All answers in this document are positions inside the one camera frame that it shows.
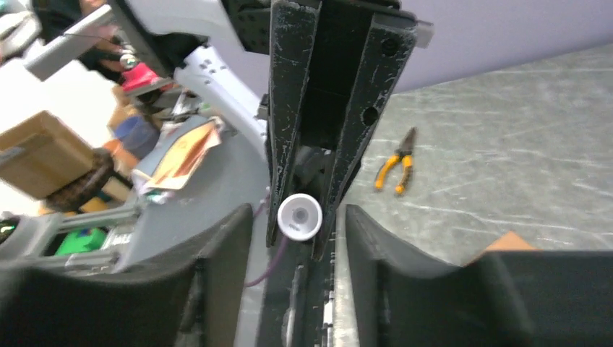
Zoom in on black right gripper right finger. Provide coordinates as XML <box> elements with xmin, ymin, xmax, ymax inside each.
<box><xmin>346</xmin><ymin>205</ymin><xmax>612</xmax><ymax>347</ymax></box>

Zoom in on brown paper envelope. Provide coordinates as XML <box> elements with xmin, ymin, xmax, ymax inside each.
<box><xmin>471</xmin><ymin>231</ymin><xmax>537</xmax><ymax>262</ymax></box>

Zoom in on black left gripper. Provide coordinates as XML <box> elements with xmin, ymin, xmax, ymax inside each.
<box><xmin>225</xmin><ymin>1</ymin><xmax>434</xmax><ymax>260</ymax></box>

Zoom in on yellow handled pliers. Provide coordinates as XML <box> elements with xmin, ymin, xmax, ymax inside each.
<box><xmin>374</xmin><ymin>127</ymin><xmax>417</xmax><ymax>196</ymax></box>

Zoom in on green box under table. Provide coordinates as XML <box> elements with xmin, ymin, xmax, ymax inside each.
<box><xmin>55</xmin><ymin>228</ymin><xmax>106</xmax><ymax>256</ymax></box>

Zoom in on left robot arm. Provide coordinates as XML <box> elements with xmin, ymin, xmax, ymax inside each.
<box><xmin>110</xmin><ymin>1</ymin><xmax>433</xmax><ymax>260</ymax></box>

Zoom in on brown cardboard box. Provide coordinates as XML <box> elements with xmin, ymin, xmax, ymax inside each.
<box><xmin>1</xmin><ymin>111</ymin><xmax>94</xmax><ymax>199</ymax></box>

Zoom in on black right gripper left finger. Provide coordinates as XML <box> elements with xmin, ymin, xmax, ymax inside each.
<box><xmin>1</xmin><ymin>205</ymin><xmax>253</xmax><ymax>346</ymax></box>

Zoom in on green white glue stick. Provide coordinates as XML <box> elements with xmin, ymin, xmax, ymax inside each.
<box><xmin>277</xmin><ymin>193</ymin><xmax>323</xmax><ymax>241</ymax></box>

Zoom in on stack of papers and folders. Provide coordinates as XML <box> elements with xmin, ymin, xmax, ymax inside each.
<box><xmin>132</xmin><ymin>116</ymin><xmax>223</xmax><ymax>204</ymax></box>

